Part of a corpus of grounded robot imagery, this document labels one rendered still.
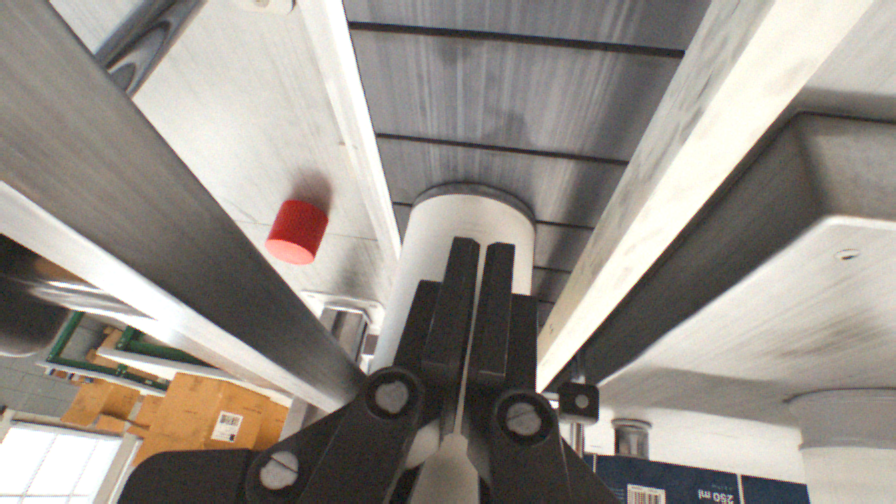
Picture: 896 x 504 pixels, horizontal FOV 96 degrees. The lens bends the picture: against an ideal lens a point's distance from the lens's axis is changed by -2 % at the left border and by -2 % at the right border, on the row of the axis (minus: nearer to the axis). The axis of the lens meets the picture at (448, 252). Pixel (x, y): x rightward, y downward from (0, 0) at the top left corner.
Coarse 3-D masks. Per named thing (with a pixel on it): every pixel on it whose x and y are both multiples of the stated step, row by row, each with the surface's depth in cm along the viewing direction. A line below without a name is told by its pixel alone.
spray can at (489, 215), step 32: (448, 192) 15; (480, 192) 15; (416, 224) 15; (448, 224) 14; (480, 224) 14; (512, 224) 15; (416, 256) 14; (448, 256) 14; (480, 256) 14; (512, 288) 14; (384, 320) 14; (384, 352) 13; (448, 448) 11; (448, 480) 11
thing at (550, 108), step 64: (384, 0) 10; (448, 0) 9; (512, 0) 9; (576, 0) 9; (640, 0) 9; (704, 0) 9; (384, 64) 11; (448, 64) 11; (512, 64) 11; (576, 64) 10; (640, 64) 10; (384, 128) 14; (448, 128) 13; (512, 128) 13; (576, 128) 12; (640, 128) 12; (512, 192) 15; (576, 192) 15; (576, 256) 18
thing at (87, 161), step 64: (0, 0) 3; (0, 64) 3; (64, 64) 3; (0, 128) 3; (64, 128) 3; (128, 128) 4; (0, 192) 3; (64, 192) 3; (128, 192) 4; (192, 192) 5; (64, 256) 4; (128, 256) 4; (192, 256) 5; (256, 256) 6; (192, 320) 6; (256, 320) 7; (320, 384) 10
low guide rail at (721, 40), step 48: (720, 0) 7; (768, 0) 5; (816, 0) 5; (864, 0) 5; (720, 48) 7; (768, 48) 6; (816, 48) 6; (672, 96) 8; (720, 96) 7; (768, 96) 6; (672, 144) 8; (720, 144) 7; (624, 192) 11; (672, 192) 9; (624, 240) 11; (576, 288) 15; (624, 288) 13; (576, 336) 17
